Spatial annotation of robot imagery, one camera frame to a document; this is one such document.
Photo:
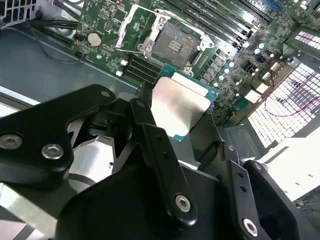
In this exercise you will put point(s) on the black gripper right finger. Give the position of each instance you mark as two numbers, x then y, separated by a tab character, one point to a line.
241	200

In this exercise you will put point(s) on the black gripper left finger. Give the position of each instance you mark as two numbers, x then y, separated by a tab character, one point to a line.
37	120

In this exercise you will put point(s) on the metal socket cover frame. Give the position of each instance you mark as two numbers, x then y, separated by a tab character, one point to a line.
123	28

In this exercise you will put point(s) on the CPU with silver top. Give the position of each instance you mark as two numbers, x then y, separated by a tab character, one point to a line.
175	105

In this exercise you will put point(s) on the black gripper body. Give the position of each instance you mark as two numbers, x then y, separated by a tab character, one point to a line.
120	212

